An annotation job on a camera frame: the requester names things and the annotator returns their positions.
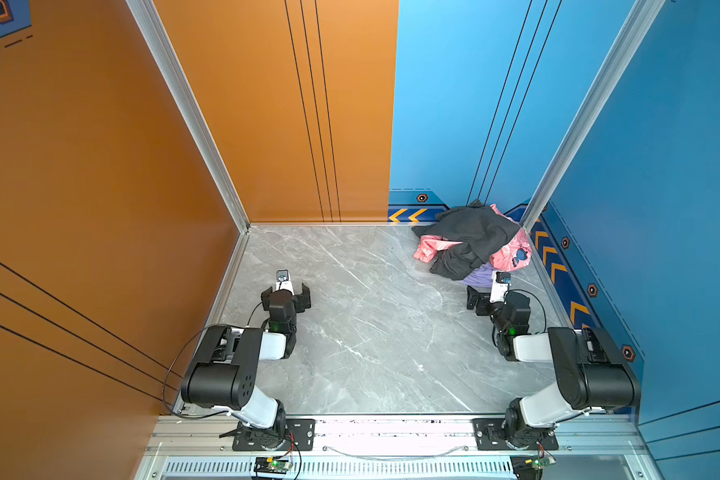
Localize right aluminium corner post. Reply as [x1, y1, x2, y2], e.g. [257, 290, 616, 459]
[521, 0, 665, 233]

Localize aluminium corner post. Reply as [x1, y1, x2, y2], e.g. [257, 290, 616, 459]
[125, 0, 250, 234]
[521, 0, 665, 233]

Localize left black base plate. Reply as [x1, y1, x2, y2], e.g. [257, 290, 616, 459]
[232, 418, 316, 452]

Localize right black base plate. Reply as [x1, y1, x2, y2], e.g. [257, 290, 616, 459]
[471, 417, 559, 451]

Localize left aluminium corner post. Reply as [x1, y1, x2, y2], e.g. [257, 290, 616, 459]
[125, 0, 250, 234]

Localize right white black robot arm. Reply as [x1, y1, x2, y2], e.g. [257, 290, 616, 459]
[466, 286, 641, 453]

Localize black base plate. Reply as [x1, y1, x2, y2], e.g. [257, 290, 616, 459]
[232, 418, 316, 452]
[471, 417, 559, 451]

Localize aluminium front rail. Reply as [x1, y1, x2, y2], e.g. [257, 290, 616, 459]
[135, 414, 662, 479]

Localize green circuit board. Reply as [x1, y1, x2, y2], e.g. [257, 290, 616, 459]
[253, 457, 294, 479]
[510, 455, 557, 480]

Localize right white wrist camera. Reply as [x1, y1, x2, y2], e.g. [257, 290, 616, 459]
[489, 271, 511, 303]

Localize right green circuit board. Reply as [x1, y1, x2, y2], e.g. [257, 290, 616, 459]
[510, 455, 557, 480]

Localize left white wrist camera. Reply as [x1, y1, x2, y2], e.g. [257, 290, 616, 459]
[273, 269, 295, 295]

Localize pink patterned cloth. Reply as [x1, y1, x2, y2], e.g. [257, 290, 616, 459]
[415, 228, 532, 272]

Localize purple cloth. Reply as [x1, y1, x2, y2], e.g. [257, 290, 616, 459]
[461, 263, 495, 289]

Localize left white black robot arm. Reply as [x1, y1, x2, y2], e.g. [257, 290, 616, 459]
[180, 281, 311, 451]

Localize dark grey cloth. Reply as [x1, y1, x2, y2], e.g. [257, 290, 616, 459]
[412, 200, 520, 280]

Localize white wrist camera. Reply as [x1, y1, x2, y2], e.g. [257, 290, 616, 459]
[489, 271, 511, 303]
[273, 269, 295, 295]

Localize left green circuit board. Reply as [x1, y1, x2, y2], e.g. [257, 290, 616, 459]
[253, 457, 294, 479]

